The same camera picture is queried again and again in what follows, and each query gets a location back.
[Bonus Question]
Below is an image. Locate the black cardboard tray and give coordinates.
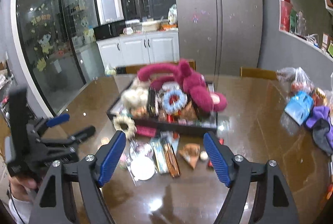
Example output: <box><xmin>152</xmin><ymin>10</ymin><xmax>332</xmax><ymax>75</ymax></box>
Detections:
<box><xmin>106</xmin><ymin>79</ymin><xmax>219</xmax><ymax>137</ymax></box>

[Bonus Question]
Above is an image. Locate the cream plush toy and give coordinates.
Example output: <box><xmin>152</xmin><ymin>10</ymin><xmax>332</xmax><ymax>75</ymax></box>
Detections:
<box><xmin>121</xmin><ymin>78</ymin><xmax>150</xmax><ymax>109</ymax></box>

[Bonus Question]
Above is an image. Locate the red lighter with cap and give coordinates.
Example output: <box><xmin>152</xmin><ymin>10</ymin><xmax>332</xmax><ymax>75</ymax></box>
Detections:
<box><xmin>207</xmin><ymin>139</ymin><xmax>225</xmax><ymax>168</ymax></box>

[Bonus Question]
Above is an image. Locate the white round badge in bag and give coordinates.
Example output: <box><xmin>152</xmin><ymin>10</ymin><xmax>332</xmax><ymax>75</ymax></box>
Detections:
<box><xmin>128</xmin><ymin>156</ymin><xmax>156</xmax><ymax>182</ymax></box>

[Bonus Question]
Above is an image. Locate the black microwave oven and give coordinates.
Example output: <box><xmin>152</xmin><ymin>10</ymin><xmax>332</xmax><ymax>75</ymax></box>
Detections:
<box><xmin>93</xmin><ymin>20</ymin><xmax>126</xmax><ymax>41</ymax></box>

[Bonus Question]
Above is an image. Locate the light blue scrunchie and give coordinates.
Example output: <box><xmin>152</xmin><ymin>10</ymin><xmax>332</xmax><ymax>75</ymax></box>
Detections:
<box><xmin>162</xmin><ymin>89</ymin><xmax>187</xmax><ymax>115</ymax></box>

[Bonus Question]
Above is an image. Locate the brown triangular paper packet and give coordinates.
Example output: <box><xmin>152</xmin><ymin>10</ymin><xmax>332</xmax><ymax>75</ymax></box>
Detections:
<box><xmin>179</xmin><ymin>143</ymin><xmax>200</xmax><ymax>170</ymax></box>

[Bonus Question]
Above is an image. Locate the magenta plush bear toy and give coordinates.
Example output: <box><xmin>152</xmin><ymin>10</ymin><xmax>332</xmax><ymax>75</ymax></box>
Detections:
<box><xmin>137</xmin><ymin>59</ymin><xmax>227</xmax><ymax>112</ymax></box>

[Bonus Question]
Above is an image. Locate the blue tissue packet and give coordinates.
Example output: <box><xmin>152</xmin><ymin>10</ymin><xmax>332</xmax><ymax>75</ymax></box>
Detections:
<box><xmin>284</xmin><ymin>91</ymin><xmax>314</xmax><ymax>125</ymax></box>

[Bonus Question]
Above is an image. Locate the anime badge in bag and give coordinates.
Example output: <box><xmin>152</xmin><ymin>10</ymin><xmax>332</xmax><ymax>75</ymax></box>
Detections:
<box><xmin>129</xmin><ymin>139</ymin><xmax>154</xmax><ymax>160</ymax></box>

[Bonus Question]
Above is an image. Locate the white kitchen cabinet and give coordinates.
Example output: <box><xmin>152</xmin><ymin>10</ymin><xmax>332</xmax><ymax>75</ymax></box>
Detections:
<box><xmin>97</xmin><ymin>30</ymin><xmax>179</xmax><ymax>68</ymax></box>

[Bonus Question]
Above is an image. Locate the person's left hand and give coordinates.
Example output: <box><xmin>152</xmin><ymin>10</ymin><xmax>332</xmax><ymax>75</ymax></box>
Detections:
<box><xmin>9</xmin><ymin>176</ymin><xmax>39</xmax><ymax>202</ymax></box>

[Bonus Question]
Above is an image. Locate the silver double-door refrigerator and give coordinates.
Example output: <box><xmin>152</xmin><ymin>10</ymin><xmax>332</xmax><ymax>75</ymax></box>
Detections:
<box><xmin>176</xmin><ymin>0</ymin><xmax>263</xmax><ymax>76</ymax></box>

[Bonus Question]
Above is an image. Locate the blue floral lighter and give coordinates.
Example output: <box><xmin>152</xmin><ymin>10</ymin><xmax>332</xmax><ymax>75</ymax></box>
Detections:
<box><xmin>150</xmin><ymin>139</ymin><xmax>169</xmax><ymax>174</ymax></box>

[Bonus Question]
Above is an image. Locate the copper metallic lighter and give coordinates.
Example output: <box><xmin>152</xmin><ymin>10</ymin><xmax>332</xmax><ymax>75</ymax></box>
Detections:
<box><xmin>163</xmin><ymin>143</ymin><xmax>181</xmax><ymax>178</ymax></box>

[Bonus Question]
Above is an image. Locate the cream scrunchie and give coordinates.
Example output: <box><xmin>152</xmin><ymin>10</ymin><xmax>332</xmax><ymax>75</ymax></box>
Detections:
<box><xmin>112</xmin><ymin>115</ymin><xmax>137</xmax><ymax>140</ymax></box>

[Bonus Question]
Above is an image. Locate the wall shelf unit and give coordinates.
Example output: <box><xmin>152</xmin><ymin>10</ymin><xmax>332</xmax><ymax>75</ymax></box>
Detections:
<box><xmin>287</xmin><ymin>0</ymin><xmax>332</xmax><ymax>57</ymax></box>

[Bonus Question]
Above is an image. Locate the purple and grey cloth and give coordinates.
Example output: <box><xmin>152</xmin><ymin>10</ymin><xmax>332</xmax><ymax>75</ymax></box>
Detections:
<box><xmin>305</xmin><ymin>105</ymin><xmax>332</xmax><ymax>155</ymax></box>

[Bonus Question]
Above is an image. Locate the white round bead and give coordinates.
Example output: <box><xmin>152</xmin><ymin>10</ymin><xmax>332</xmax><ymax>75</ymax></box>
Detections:
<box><xmin>200</xmin><ymin>151</ymin><xmax>208</xmax><ymax>161</ymax></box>

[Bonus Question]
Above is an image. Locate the red bead charm bag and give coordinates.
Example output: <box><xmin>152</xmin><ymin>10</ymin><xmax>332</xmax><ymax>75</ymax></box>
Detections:
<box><xmin>160</xmin><ymin>131</ymin><xmax>180</xmax><ymax>154</ymax></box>

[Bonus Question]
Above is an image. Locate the pink lighter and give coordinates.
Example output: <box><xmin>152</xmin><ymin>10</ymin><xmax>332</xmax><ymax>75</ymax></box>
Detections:
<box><xmin>136</xmin><ymin>125</ymin><xmax>157</xmax><ymax>138</ymax></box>

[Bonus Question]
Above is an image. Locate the clear plastic snack bag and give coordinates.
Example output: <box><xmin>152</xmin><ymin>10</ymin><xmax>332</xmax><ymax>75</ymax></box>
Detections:
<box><xmin>276</xmin><ymin>67</ymin><xmax>314</xmax><ymax>101</ymax></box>

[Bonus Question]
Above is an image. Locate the red gift box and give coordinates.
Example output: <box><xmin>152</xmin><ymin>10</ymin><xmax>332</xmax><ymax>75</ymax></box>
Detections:
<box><xmin>280</xmin><ymin>0</ymin><xmax>293</xmax><ymax>32</ymax></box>

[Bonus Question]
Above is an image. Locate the wooden chair back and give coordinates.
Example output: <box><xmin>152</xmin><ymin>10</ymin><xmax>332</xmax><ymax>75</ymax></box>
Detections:
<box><xmin>239</xmin><ymin>67</ymin><xmax>277</xmax><ymax>80</ymax></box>

